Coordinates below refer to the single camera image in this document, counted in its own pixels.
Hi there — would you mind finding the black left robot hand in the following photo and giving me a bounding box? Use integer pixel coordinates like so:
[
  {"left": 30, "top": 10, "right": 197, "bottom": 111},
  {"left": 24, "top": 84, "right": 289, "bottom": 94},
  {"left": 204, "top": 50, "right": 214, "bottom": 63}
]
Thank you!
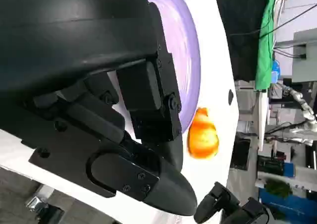
[{"left": 0, "top": 0, "right": 198, "bottom": 216}]

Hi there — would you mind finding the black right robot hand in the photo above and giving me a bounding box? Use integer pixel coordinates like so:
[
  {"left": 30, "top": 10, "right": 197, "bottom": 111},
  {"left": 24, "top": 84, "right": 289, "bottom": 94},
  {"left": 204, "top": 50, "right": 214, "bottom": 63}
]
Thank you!
[{"left": 193, "top": 181, "right": 270, "bottom": 224}]

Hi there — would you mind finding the orange toy bread roll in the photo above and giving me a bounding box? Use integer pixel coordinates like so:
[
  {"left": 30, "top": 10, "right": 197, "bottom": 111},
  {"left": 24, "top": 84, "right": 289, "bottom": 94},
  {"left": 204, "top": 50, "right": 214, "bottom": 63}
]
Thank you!
[{"left": 187, "top": 107, "right": 220, "bottom": 160}]

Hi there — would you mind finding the blue crate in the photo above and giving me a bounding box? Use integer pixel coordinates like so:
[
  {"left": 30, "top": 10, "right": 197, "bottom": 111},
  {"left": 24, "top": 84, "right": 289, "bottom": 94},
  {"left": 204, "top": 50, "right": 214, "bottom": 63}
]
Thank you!
[{"left": 259, "top": 184, "right": 317, "bottom": 220}]

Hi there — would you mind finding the white desk panel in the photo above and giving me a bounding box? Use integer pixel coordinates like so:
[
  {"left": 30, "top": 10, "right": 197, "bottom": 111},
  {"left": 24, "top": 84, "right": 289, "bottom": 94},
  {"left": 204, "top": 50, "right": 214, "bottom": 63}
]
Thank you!
[{"left": 257, "top": 90, "right": 269, "bottom": 150}]

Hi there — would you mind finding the lilac plate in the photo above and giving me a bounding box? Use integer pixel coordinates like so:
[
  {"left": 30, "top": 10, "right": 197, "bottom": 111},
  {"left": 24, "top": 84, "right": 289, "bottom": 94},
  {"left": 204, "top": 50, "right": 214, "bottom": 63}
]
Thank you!
[{"left": 142, "top": 0, "right": 202, "bottom": 137}]

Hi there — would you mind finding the small blue box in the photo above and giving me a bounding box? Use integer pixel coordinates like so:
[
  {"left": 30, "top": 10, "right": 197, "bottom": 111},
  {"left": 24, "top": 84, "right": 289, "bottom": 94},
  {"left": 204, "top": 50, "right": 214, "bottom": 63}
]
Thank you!
[{"left": 271, "top": 60, "right": 282, "bottom": 83}]

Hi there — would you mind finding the green cloth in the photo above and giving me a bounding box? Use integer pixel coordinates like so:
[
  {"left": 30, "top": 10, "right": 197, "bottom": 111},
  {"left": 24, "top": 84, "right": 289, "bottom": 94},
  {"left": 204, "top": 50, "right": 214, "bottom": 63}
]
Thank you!
[{"left": 255, "top": 0, "right": 277, "bottom": 91}]

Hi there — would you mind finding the black caster wheel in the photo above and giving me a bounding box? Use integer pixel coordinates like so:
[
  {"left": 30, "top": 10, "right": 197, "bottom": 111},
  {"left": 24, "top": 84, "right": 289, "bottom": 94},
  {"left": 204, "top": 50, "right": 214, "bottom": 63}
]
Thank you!
[{"left": 37, "top": 204, "right": 65, "bottom": 224}]

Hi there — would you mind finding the grey cabinet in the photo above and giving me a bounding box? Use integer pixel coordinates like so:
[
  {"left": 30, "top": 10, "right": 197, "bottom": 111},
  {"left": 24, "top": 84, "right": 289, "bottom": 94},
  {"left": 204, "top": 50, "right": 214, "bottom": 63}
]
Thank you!
[{"left": 293, "top": 27, "right": 317, "bottom": 82}]

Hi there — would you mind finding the black backdrop cloth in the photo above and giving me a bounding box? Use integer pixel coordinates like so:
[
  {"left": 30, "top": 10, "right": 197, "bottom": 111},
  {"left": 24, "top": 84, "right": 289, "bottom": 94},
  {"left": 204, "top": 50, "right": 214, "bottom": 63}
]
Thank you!
[{"left": 214, "top": 0, "right": 283, "bottom": 82}]

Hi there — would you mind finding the chrome caster bracket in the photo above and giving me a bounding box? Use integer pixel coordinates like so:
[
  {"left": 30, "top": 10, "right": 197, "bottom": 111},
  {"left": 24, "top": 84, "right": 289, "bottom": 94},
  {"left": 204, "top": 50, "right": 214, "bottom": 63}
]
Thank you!
[{"left": 24, "top": 195, "right": 50, "bottom": 217}]

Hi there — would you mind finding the thin black cable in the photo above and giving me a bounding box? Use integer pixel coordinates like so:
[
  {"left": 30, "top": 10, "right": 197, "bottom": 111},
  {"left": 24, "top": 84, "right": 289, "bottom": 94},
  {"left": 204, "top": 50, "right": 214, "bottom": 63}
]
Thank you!
[{"left": 227, "top": 7, "right": 317, "bottom": 38}]

